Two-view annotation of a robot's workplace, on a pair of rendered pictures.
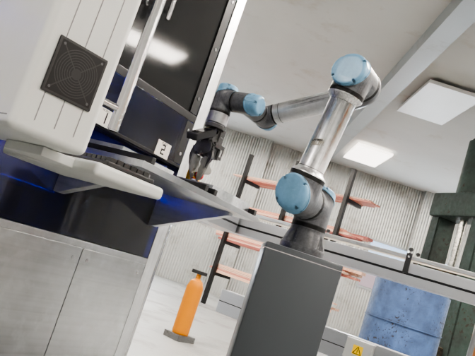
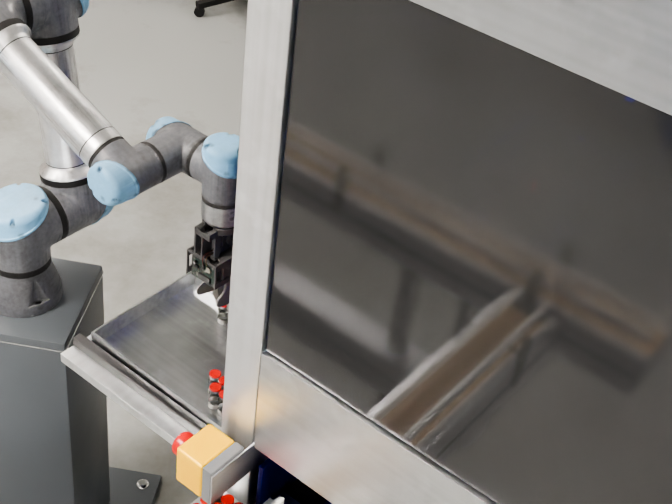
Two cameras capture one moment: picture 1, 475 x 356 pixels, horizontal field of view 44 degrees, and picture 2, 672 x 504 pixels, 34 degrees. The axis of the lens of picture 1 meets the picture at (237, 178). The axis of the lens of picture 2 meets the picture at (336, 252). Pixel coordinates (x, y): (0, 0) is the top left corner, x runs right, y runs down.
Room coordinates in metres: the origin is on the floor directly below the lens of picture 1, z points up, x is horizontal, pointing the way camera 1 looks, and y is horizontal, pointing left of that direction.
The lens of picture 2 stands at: (3.54, 0.36, 2.26)
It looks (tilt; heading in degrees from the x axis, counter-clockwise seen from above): 38 degrees down; 181
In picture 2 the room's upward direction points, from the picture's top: 8 degrees clockwise
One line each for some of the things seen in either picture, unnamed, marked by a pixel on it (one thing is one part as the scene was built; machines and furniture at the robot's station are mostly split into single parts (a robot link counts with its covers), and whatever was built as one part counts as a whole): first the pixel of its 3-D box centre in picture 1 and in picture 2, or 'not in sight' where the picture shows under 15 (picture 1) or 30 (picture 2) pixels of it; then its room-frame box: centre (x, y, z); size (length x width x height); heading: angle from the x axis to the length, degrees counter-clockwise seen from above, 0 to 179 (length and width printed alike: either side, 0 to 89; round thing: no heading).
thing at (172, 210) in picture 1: (189, 219); not in sight; (2.23, 0.12, 0.80); 0.34 x 0.03 x 0.13; 57
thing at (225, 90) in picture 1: (225, 99); (223, 169); (2.05, 0.13, 1.23); 0.09 x 0.08 x 0.11; 57
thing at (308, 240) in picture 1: (305, 239); (22, 273); (1.94, -0.28, 0.84); 0.15 x 0.15 x 0.10
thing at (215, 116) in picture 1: (216, 119); (224, 208); (2.05, 0.14, 1.15); 0.08 x 0.08 x 0.05
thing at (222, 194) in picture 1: (194, 190); (210, 351); (2.14, 0.14, 0.90); 0.34 x 0.26 x 0.04; 56
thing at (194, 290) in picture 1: (189, 304); not in sight; (4.71, 0.04, 0.28); 0.25 x 0.24 x 0.55; 90
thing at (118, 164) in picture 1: (85, 160); not in sight; (1.47, 0.38, 0.82); 0.40 x 0.14 x 0.02; 46
